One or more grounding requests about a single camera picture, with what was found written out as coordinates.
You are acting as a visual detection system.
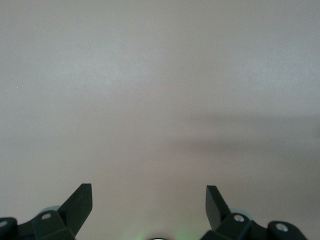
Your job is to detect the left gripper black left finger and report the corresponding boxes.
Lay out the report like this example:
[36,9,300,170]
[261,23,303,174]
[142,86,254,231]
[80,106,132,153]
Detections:
[0,183,94,240]

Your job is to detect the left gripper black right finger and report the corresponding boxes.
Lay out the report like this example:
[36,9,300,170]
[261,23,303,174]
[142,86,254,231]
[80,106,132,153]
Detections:
[200,184,309,240]

